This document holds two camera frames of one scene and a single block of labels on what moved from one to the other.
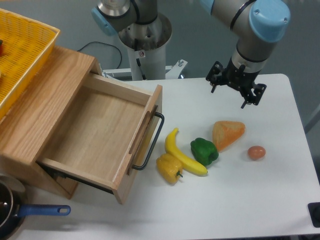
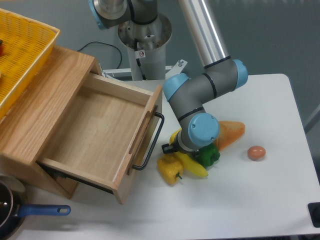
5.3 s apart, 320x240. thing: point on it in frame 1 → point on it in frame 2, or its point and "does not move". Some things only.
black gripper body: (237, 76) → (175, 147)
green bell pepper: (205, 151) does not move
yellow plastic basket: (25, 46) does not move
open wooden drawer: (105, 132) does not move
